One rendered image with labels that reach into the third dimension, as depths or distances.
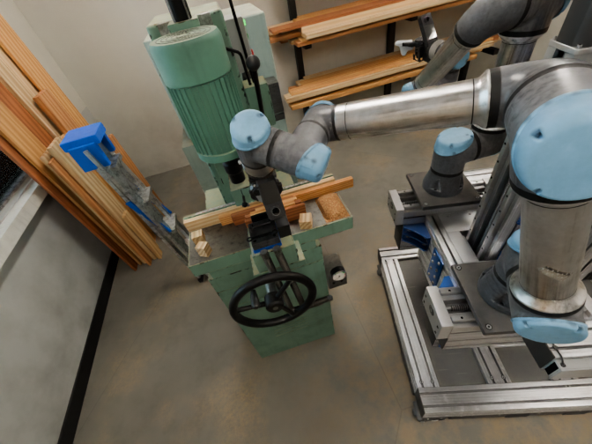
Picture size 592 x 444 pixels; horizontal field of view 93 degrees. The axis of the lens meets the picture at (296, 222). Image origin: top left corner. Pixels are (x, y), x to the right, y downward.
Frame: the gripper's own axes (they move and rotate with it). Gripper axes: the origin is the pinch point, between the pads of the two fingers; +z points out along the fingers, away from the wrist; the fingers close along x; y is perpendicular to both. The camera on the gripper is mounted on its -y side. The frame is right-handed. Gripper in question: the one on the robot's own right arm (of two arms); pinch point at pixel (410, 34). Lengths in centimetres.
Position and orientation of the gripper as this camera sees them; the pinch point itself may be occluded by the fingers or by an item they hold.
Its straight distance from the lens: 161.2
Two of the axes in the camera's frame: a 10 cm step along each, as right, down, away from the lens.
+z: -2.5, -6.5, 7.1
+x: 9.2, -3.8, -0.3
